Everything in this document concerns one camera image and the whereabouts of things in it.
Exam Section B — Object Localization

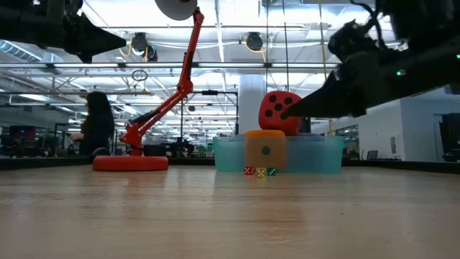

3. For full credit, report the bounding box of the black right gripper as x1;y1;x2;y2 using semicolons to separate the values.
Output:
286;19;460;119

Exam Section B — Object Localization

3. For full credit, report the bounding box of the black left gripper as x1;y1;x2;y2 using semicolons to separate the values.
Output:
45;0;128;65

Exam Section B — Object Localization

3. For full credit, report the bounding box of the red foam die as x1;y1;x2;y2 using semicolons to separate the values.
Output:
258;90;305;137

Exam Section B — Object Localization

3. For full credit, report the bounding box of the orange foam die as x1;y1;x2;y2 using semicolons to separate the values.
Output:
244;129;288;171

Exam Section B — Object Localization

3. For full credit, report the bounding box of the teal translucent plastic bin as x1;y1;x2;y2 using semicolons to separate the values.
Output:
212;134;346;176

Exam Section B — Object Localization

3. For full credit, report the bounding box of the person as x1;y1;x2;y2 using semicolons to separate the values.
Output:
68;91;116;158

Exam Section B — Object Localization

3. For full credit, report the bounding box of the dark computer monitor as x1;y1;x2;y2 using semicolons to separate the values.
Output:
9;125;37;141

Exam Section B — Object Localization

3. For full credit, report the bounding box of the red desk lamp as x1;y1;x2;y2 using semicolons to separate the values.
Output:
92;0;206;172

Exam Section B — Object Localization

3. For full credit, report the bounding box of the black monitor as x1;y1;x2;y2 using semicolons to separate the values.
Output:
438;112;460;163

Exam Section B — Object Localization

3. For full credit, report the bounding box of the black ceiling cable reel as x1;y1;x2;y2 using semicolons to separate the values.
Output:
245;31;265;52
129;31;159;63

